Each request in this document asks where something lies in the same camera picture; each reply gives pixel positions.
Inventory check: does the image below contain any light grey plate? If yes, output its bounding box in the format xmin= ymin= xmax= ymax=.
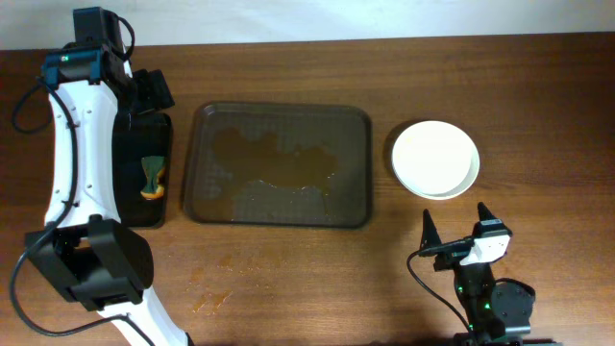
xmin=396 ymin=145 xmax=480 ymax=200

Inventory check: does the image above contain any cream plate with sauce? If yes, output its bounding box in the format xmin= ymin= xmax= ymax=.
xmin=391 ymin=120 xmax=480 ymax=200

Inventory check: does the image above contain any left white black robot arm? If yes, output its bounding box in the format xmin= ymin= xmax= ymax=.
xmin=22 ymin=45 xmax=192 ymax=345

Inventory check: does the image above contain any yellow green scrub sponge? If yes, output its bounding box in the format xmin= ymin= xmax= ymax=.
xmin=140 ymin=156 xmax=165 ymax=200

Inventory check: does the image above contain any dark brown serving tray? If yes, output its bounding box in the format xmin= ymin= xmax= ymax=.
xmin=183 ymin=102 xmax=373 ymax=230

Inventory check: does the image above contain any black sponge tray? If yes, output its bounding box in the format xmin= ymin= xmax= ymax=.
xmin=112 ymin=112 xmax=173 ymax=229

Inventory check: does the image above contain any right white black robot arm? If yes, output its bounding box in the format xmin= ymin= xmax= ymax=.
xmin=409 ymin=203 xmax=536 ymax=345

